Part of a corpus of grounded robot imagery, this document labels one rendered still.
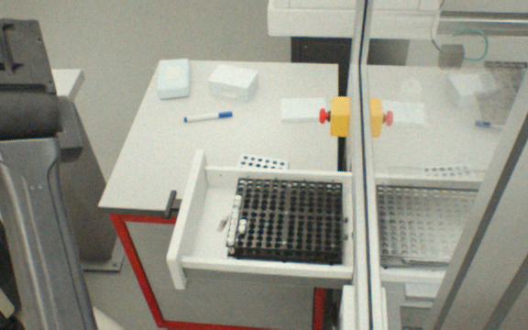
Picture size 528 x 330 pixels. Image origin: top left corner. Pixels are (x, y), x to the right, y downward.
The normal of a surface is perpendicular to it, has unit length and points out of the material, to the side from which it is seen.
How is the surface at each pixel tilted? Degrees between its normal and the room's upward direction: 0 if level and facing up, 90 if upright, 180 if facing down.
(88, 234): 90
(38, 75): 40
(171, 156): 0
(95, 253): 90
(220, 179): 90
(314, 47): 90
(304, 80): 0
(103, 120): 0
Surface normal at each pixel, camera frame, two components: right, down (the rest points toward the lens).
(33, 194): 0.58, -0.40
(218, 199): -0.04, -0.69
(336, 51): -0.10, 0.72
